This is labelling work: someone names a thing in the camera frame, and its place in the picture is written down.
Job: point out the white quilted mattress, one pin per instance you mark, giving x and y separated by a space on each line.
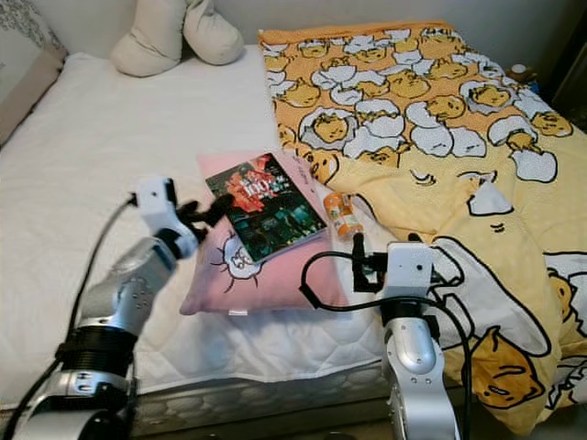
119 165

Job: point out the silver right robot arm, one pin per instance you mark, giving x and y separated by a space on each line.
417 357

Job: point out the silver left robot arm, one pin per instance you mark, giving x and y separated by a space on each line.
119 293

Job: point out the grey patterned headboard cushion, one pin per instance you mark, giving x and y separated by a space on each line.
23 64

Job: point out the clear bottle with orange label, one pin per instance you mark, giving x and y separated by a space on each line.
341 215

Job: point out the small bottle white cap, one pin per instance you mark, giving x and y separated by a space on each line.
521 75

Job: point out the yellow egg cartoon blanket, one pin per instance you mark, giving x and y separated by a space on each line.
431 183

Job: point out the beige plush toy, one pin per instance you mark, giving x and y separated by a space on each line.
151 46

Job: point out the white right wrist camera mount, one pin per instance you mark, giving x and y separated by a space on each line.
413 268

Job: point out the dark paperback book red cover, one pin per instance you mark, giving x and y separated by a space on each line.
266 215

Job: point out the pink pillow with white print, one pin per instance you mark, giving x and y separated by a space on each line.
275 280

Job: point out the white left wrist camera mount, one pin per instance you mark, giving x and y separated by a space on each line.
160 206

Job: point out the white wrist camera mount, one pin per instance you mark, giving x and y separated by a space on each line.
413 268
160 206

